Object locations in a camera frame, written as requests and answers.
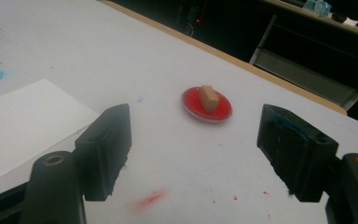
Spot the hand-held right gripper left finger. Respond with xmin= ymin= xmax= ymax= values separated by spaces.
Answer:
xmin=74 ymin=103 xmax=132 ymax=203

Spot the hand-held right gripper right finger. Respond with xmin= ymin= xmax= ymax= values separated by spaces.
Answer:
xmin=256 ymin=104 xmax=339 ymax=203

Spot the round red dish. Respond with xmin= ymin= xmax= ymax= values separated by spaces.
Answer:
xmin=181 ymin=86 xmax=233 ymax=124

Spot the tan wooden block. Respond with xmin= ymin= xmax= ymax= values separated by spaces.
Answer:
xmin=198 ymin=85 xmax=220 ymax=114

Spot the white paper sheet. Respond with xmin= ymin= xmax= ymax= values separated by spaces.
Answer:
xmin=0 ymin=78 xmax=101 ymax=189

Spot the large white board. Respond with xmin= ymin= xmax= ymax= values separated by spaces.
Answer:
xmin=0 ymin=0 xmax=358 ymax=224

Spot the small black item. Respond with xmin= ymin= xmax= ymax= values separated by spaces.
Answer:
xmin=331 ymin=12 xmax=348 ymax=24

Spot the clear blue plastic item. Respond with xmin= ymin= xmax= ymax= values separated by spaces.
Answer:
xmin=302 ymin=0 xmax=333 ymax=17

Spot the dark device with red light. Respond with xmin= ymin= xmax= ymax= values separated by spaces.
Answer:
xmin=180 ymin=0 xmax=207 ymax=35

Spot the white table frame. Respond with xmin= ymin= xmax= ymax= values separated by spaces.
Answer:
xmin=249 ymin=0 xmax=358 ymax=111

